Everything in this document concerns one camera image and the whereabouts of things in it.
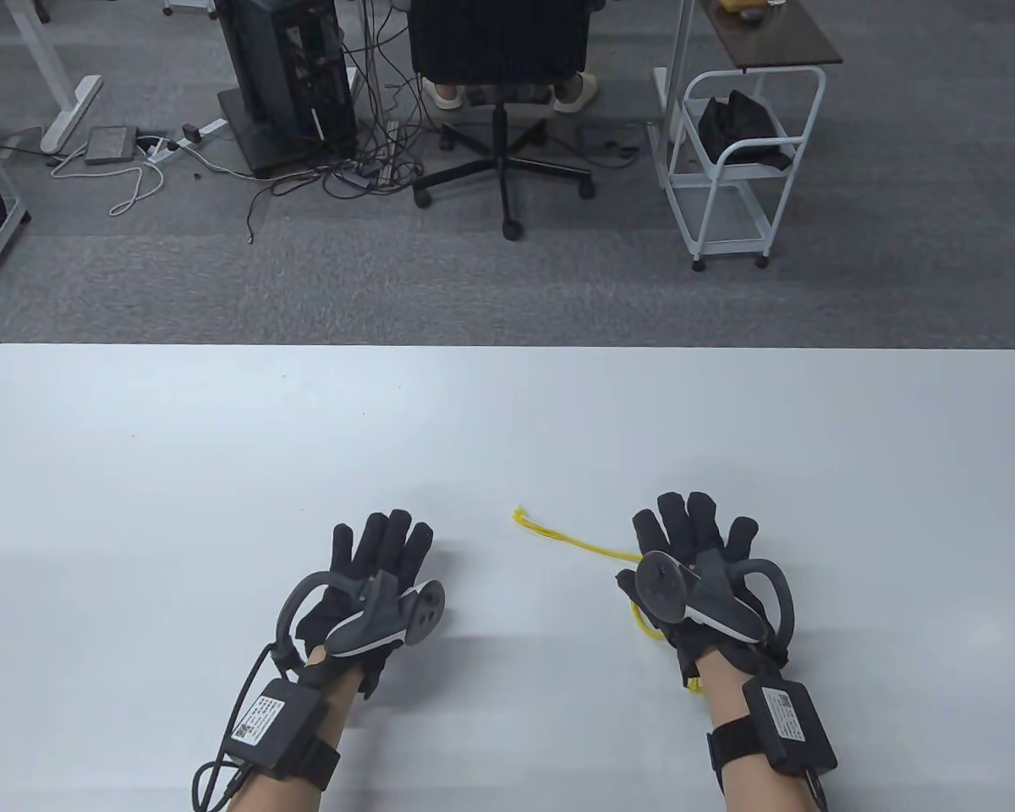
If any person's right hand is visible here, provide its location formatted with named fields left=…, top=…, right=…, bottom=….
left=616, top=493, right=792, bottom=690

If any grey white handheld controller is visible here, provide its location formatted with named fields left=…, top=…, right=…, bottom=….
left=636, top=550, right=794, bottom=652
left=276, top=572, right=447, bottom=671

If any black sensor box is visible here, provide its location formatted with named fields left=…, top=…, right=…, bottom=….
left=231, top=677, right=332, bottom=781
left=740, top=677, right=838, bottom=775

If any black computer tower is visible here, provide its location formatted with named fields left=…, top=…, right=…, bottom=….
left=217, top=0, right=359, bottom=166

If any yellow rope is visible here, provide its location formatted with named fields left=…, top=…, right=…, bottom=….
left=514, top=506, right=705, bottom=698

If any black office chair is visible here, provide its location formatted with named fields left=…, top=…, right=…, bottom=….
left=408, top=0, right=606, bottom=242

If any black bag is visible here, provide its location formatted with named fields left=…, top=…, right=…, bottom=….
left=697, top=90, right=792, bottom=172

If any white rolling cart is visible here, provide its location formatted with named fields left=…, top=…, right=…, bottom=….
left=660, top=66, right=827, bottom=273
left=651, top=0, right=844, bottom=189

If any grey flat box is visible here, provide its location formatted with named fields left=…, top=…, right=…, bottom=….
left=83, top=127, right=139, bottom=165

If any person's left hand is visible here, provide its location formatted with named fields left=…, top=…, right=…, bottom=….
left=294, top=509, right=435, bottom=700

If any white power strip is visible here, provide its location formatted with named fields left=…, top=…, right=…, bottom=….
left=140, top=118, right=229, bottom=163

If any bundle of black cables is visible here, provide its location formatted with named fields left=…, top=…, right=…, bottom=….
left=245, top=0, right=441, bottom=246

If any black forearm strap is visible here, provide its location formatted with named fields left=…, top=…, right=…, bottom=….
left=300, top=736, right=342, bottom=792
left=707, top=715, right=754, bottom=796

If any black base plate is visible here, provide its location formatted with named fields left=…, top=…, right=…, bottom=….
left=217, top=85, right=360, bottom=180

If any white desk leg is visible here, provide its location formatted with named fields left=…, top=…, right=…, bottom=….
left=7, top=0, right=104, bottom=155

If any white cable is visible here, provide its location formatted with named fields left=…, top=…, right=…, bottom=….
left=49, top=140, right=166, bottom=217

